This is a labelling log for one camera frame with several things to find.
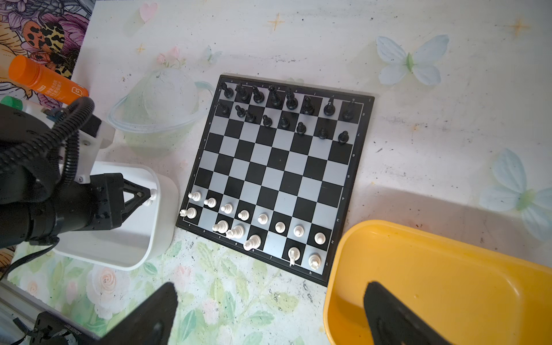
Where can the yellow rectangular tray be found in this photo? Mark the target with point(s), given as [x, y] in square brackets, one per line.
[468, 294]

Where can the white pawn a2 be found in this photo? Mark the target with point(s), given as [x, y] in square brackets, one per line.
[195, 196]

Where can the black knight piece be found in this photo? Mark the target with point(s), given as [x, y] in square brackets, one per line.
[329, 109]

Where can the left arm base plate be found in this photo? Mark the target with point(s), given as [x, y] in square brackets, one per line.
[50, 328]

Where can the green capped white bottle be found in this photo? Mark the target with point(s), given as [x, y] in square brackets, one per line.
[13, 102]

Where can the black rook corner piece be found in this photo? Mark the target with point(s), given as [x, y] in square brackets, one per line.
[348, 113]

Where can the white pawn g2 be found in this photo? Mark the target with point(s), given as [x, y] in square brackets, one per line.
[298, 231]

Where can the white piece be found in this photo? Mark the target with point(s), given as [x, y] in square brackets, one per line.
[152, 198]

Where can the white pawn d2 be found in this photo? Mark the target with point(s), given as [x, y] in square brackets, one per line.
[244, 215]

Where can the white pawn b2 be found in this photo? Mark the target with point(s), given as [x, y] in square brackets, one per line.
[210, 202]

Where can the white queen d1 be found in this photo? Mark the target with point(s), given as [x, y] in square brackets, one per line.
[236, 233]

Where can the white king e1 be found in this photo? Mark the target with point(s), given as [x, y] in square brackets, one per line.
[253, 243]

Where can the white rectangular tray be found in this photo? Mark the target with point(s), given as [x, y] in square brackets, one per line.
[146, 234]

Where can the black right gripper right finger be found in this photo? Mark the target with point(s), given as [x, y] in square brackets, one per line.
[392, 322]

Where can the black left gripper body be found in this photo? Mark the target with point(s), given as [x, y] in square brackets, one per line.
[108, 201]

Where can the white pawn f2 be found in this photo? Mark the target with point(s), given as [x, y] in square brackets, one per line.
[280, 227]

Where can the black king piece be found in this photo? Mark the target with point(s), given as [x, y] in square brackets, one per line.
[291, 101]

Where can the black bishop piece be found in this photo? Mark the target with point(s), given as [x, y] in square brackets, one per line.
[307, 106]

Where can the white pawn h2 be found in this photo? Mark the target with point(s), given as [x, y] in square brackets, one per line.
[320, 238]

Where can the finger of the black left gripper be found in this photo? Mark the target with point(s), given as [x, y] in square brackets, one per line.
[132, 205]
[139, 193]

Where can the white rook h1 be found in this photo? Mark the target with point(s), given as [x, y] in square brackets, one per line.
[314, 261]

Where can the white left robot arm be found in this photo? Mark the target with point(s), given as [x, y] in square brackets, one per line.
[40, 197]

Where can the white pawn c2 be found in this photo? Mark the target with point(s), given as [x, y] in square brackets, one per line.
[227, 208]

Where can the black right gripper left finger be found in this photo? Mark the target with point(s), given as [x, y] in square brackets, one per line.
[149, 323]

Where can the black white chess board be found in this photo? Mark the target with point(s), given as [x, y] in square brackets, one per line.
[257, 154]

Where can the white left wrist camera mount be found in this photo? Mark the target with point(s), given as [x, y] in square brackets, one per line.
[94, 136]

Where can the white rook a1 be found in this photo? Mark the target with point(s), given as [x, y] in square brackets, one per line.
[189, 213]

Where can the orange capped bottle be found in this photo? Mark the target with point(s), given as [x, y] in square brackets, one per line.
[45, 81]

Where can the white pawn e2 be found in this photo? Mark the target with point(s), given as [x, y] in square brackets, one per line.
[263, 219]

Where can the white knight g1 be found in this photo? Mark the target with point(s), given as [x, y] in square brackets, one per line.
[293, 255]

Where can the white bishop c1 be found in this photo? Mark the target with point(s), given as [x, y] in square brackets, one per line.
[221, 227]

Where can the black pawn piece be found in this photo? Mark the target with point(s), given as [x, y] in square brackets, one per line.
[343, 137]
[323, 133]

